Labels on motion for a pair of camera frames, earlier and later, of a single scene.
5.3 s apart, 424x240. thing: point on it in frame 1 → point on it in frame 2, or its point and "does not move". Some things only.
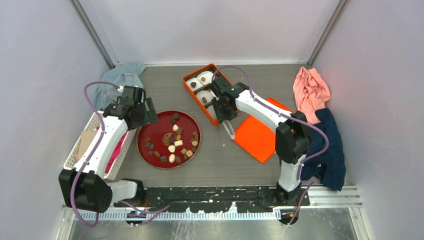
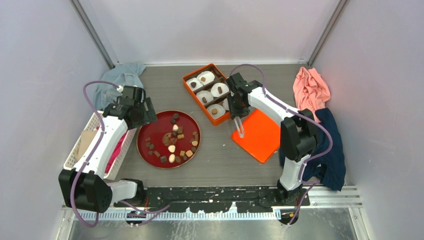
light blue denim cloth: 122,75 does not move
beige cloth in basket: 86,137 does not move
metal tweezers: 232,135 → 239,125
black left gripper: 150,116 does not move
